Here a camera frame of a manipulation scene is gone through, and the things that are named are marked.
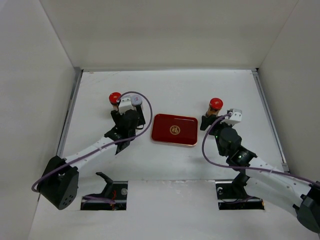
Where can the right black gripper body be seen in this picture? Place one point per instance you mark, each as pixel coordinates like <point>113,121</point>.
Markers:
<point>216,130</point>

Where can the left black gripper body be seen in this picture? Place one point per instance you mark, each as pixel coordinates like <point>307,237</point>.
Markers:
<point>117,116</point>

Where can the dark sauce jar red lid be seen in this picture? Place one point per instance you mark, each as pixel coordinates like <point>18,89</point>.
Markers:
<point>113,99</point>

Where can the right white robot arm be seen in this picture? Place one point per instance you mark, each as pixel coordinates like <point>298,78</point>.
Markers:
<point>297,195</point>

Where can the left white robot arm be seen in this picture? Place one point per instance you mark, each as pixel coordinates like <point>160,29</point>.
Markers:
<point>59,181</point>

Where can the small jar white lid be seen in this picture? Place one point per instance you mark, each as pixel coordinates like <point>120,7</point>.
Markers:
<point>137,102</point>

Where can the chili sauce jar red lid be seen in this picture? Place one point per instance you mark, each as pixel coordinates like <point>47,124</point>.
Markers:
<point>215,105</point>

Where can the red rectangular tray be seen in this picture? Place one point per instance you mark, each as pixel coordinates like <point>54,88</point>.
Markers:
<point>175,129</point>

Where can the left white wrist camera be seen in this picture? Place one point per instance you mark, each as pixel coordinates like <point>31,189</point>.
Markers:
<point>125,104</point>

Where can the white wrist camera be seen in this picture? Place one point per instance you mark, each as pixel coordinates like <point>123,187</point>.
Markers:
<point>234,116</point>
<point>125,104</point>

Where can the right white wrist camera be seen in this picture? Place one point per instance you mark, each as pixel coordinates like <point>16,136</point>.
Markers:
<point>234,116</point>

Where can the right aluminium rail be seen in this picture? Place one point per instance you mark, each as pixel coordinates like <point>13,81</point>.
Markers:
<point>255,74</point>

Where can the aluminium rail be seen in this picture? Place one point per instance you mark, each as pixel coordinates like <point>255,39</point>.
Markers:
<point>69,112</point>
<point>255,74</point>

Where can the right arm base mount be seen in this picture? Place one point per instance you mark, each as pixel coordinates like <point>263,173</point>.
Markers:
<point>232,196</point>

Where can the left aluminium rail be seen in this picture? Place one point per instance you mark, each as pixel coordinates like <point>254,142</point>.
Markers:
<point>69,112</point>

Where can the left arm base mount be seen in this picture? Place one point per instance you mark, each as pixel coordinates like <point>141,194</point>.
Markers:
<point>112,198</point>

